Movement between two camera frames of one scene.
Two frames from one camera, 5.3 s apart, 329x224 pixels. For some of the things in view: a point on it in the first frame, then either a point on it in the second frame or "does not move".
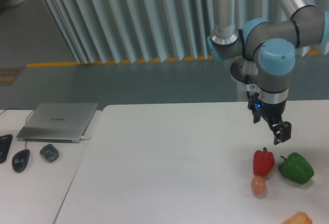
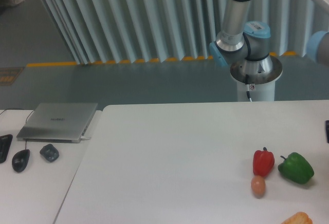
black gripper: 273,113 -> 327,126
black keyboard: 5,142 does not move
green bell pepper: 296,168 does not move
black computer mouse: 20,160 does not move
